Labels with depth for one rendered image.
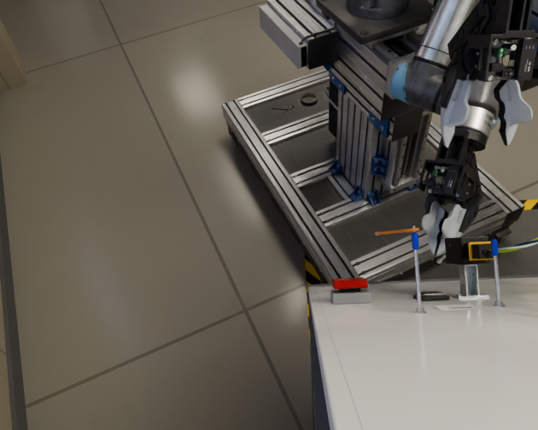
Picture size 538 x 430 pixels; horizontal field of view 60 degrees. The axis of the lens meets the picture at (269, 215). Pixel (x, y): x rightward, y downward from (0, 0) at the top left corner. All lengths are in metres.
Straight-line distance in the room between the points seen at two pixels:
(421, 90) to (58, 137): 2.42
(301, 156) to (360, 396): 1.97
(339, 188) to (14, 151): 1.94
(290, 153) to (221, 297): 0.75
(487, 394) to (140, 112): 2.85
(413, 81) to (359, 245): 1.00
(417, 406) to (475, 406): 0.03
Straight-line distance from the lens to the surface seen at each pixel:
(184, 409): 1.88
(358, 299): 0.71
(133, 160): 2.72
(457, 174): 0.82
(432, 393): 0.31
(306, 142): 2.30
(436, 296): 0.74
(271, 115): 2.47
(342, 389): 0.31
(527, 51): 0.67
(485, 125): 0.88
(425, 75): 1.02
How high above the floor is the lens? 1.74
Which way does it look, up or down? 50 degrees down
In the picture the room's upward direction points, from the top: 7 degrees counter-clockwise
